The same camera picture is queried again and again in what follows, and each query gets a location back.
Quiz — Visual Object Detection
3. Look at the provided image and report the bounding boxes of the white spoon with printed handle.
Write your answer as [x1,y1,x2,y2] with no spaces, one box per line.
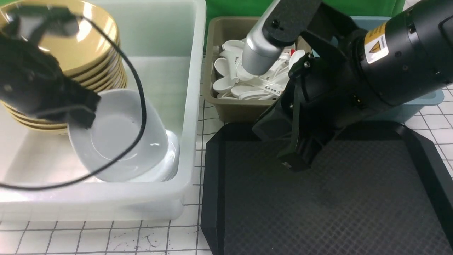
[244,78,285,96]

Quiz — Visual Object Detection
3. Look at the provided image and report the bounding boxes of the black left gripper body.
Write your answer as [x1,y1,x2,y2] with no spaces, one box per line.
[1,7,101,129]

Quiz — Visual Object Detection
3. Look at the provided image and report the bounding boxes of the stack of tan bowls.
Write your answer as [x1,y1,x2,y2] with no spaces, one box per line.
[0,0,128,134]

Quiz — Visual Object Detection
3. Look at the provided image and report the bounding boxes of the olive plastic spoon bin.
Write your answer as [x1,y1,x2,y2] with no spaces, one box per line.
[203,16,312,123]

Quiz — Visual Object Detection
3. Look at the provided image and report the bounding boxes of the blue plastic chopstick bin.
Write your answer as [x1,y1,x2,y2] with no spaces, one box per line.
[351,16,444,123]

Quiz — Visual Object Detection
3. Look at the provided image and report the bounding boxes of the stacked white square dishes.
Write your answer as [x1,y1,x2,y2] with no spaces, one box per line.
[96,129,180,182]

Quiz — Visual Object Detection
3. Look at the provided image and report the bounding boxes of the large white plastic tub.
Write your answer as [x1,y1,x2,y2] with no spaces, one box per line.
[1,0,206,222]

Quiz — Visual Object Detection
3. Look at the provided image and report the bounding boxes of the black textured serving tray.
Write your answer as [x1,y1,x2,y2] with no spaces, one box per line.
[201,123,452,255]

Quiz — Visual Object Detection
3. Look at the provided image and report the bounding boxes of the silver wrist camera cylinder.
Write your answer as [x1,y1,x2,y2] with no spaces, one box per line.
[242,16,285,76]

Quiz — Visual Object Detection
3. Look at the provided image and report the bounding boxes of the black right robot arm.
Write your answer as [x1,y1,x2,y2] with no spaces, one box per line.
[242,0,453,171]

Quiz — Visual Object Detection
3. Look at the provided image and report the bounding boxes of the white square sauce dish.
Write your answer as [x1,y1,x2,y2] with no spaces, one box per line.
[68,89,165,173]

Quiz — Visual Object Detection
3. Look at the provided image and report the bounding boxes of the pile of white spoons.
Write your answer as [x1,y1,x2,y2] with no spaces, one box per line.
[211,39,312,100]

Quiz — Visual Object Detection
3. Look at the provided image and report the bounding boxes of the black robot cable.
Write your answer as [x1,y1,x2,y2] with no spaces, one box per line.
[0,14,147,191]

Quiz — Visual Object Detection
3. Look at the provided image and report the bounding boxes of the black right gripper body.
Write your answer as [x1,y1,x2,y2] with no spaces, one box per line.
[252,53,358,171]

